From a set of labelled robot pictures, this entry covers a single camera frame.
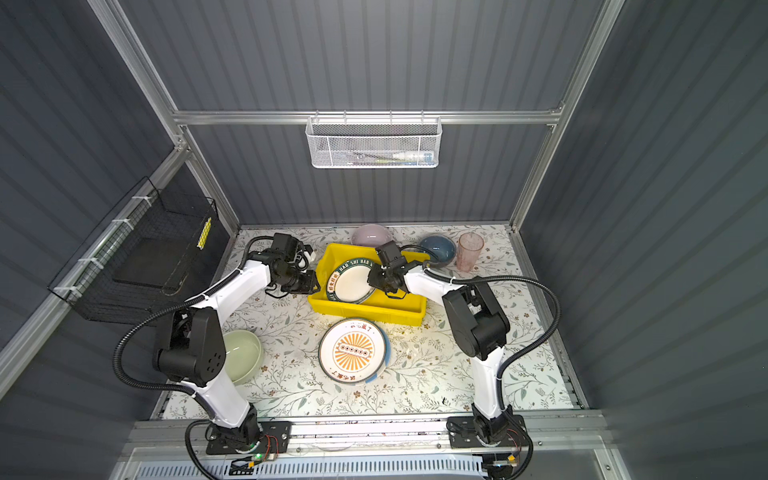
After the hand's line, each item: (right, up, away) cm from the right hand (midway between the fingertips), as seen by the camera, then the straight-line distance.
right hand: (372, 280), depth 97 cm
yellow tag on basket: (-46, +14, -14) cm, 50 cm away
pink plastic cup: (+33, +12, +4) cm, 36 cm away
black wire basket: (-53, +10, -22) cm, 58 cm away
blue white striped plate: (+5, -20, -13) cm, 25 cm away
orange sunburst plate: (-5, -19, -11) cm, 23 cm away
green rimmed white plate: (-9, -1, +5) cm, 10 cm away
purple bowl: (-1, +16, +15) cm, 22 cm away
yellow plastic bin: (+11, -8, -11) cm, 17 cm away
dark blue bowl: (+26, +11, +13) cm, 31 cm away
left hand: (-17, -2, -5) cm, 18 cm away
